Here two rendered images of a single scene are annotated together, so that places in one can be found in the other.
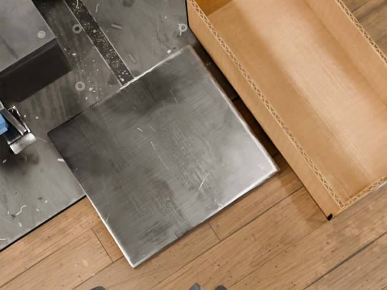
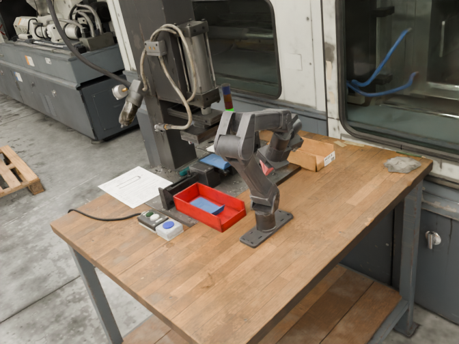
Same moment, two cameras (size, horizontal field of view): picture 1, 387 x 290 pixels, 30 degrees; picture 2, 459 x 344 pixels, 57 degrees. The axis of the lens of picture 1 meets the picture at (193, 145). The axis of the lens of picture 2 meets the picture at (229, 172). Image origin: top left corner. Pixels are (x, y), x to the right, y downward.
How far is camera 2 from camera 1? 1.34 m
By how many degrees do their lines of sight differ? 47
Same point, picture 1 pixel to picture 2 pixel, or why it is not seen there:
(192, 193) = (281, 172)
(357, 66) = (310, 151)
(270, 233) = (303, 177)
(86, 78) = not seen: hidden behind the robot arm
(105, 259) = not seen: hidden behind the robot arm
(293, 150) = (301, 155)
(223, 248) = (293, 181)
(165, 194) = (275, 174)
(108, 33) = not seen: hidden behind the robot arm
